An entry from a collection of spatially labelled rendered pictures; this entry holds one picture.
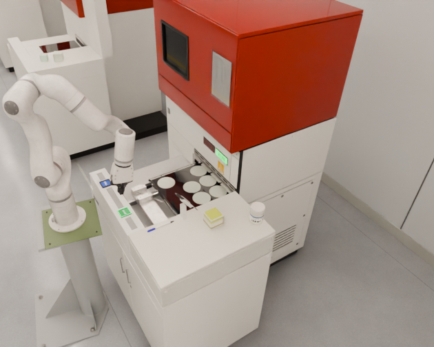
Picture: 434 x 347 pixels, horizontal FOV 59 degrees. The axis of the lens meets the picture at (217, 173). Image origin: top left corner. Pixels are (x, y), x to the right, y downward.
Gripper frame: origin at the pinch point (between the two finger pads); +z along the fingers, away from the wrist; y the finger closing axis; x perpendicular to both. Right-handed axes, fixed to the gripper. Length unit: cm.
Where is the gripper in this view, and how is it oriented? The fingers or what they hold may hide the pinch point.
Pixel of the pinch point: (120, 189)
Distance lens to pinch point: 190.7
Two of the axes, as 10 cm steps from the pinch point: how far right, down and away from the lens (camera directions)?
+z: -2.0, 8.3, 5.2
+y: -8.2, 1.6, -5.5
